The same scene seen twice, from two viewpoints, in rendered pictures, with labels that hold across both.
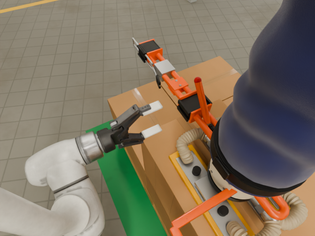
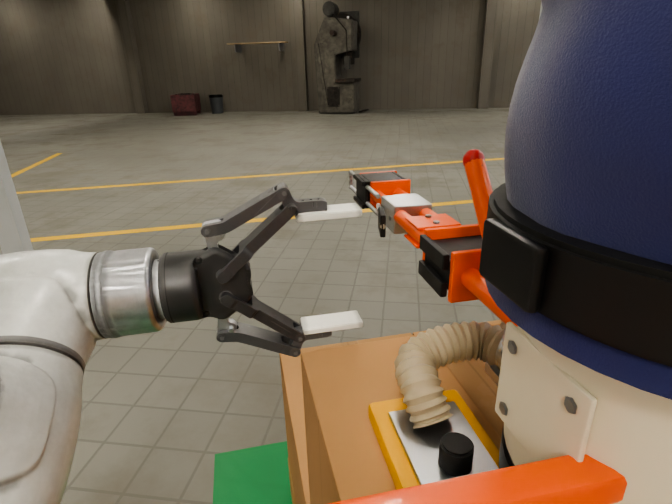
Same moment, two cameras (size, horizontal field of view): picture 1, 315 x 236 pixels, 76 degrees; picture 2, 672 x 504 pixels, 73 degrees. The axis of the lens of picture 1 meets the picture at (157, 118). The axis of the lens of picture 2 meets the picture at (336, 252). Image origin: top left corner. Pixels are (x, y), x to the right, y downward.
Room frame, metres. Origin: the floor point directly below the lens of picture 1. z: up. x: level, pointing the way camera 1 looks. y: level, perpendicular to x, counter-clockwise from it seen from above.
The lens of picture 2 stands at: (-0.06, -0.12, 1.28)
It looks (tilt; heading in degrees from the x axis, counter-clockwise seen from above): 22 degrees down; 17
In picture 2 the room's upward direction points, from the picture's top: 2 degrees counter-clockwise
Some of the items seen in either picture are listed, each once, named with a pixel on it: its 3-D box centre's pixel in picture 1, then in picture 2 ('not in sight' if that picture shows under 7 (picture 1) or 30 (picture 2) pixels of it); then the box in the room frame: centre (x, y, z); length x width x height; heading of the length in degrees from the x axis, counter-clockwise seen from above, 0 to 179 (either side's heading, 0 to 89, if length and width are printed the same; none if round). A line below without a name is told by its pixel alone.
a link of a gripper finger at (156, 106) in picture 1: (150, 108); (327, 212); (0.38, 0.02, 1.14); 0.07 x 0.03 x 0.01; 118
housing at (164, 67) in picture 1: (164, 70); (405, 213); (0.64, -0.03, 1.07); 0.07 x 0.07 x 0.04; 28
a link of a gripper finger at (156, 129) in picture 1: (151, 131); (331, 322); (0.38, 0.02, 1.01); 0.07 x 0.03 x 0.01; 118
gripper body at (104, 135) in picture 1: (113, 136); (207, 283); (0.32, 0.14, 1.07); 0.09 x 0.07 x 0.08; 118
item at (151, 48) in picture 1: (150, 50); (383, 189); (0.76, 0.03, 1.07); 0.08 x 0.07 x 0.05; 28
